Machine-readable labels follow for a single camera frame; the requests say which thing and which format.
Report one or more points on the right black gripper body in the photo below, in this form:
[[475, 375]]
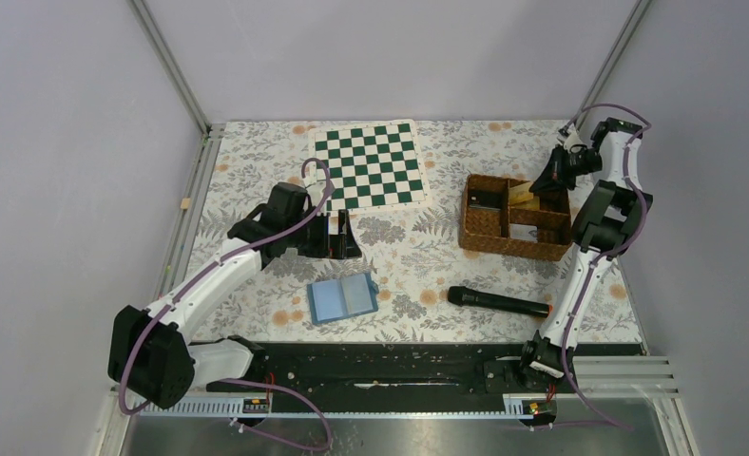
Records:
[[585, 162]]

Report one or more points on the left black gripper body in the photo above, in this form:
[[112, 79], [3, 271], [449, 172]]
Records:
[[313, 238]]

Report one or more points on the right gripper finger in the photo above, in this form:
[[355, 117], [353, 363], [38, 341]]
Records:
[[547, 181], [563, 177]]

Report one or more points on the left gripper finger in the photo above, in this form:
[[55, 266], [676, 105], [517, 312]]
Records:
[[347, 246], [335, 237]]

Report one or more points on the blue card holder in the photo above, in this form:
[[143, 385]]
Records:
[[338, 299]]

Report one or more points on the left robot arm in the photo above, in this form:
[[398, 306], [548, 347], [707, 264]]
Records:
[[152, 350]]

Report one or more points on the gold card in basket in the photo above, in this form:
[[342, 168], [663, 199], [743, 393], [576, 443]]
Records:
[[533, 204]]

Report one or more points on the white card in basket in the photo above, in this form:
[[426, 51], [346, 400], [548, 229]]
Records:
[[523, 232]]

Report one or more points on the black card in basket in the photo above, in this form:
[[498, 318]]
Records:
[[485, 200]]

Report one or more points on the brown wicker basket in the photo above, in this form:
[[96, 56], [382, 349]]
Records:
[[487, 231]]

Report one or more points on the green white chessboard mat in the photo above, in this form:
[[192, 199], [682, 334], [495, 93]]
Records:
[[374, 166]]

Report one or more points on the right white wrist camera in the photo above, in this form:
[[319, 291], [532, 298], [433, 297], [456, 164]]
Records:
[[569, 137]]

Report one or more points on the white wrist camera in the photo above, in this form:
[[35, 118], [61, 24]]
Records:
[[316, 190], [569, 137]]

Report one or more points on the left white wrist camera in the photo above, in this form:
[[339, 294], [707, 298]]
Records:
[[316, 190]]

